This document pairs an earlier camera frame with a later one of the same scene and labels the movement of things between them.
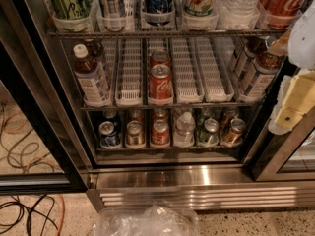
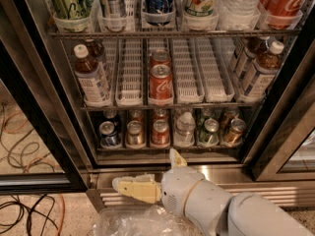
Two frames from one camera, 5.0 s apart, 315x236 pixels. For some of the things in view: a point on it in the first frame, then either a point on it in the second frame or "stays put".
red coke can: [159, 57] stays put
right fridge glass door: [283, 157] stays put
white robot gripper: [303, 38] to [177, 188]
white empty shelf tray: [188, 86] stays put
